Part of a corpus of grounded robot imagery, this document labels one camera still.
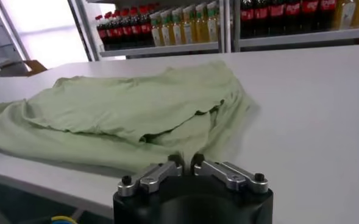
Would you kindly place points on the grey metal bottle shelf unit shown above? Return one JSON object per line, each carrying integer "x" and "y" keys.
{"x": 167, "y": 48}
{"x": 304, "y": 38}

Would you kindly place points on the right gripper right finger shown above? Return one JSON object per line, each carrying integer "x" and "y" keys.
{"x": 228, "y": 173}

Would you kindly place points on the red cap cola bottle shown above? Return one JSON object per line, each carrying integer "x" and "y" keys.
{"x": 145, "y": 29}
{"x": 247, "y": 18}
{"x": 127, "y": 30}
{"x": 102, "y": 33}
{"x": 328, "y": 10}
{"x": 276, "y": 15}
{"x": 309, "y": 12}
{"x": 261, "y": 16}
{"x": 109, "y": 32}
{"x": 136, "y": 29}
{"x": 119, "y": 32}
{"x": 292, "y": 13}

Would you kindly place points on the brown cardboard box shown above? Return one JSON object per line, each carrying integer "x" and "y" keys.
{"x": 36, "y": 67}

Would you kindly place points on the green t-shirt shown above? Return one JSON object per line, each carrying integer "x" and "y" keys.
{"x": 121, "y": 109}

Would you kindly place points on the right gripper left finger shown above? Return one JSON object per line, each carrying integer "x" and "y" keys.
{"x": 154, "y": 178}

